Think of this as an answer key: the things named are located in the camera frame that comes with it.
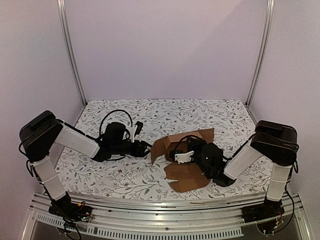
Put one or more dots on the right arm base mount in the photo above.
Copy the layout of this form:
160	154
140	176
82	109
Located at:
265	210

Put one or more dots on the left aluminium corner post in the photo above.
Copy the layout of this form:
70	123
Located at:
61	6

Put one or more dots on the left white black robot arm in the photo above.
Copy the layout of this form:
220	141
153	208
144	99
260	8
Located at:
39	135

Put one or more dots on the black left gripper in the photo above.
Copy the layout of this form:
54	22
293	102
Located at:
142	145

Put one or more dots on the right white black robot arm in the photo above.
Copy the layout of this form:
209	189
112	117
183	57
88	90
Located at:
275	141

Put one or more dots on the aluminium front rail frame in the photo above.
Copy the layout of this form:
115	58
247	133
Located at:
205	219

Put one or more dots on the right aluminium corner post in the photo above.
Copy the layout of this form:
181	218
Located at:
270	5

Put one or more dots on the brown cardboard box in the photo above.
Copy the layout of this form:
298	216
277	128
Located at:
184	174

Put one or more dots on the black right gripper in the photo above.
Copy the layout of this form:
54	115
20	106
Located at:
193	146

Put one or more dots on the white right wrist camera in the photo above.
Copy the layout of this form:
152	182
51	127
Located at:
182	158

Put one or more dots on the aluminium corner post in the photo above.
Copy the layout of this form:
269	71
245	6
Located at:
61	6
270	5

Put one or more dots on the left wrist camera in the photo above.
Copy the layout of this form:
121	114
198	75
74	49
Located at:
135	130

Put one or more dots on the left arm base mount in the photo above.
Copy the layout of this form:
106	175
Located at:
75	212

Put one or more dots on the floral patterned table mat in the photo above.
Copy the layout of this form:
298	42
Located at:
137	178

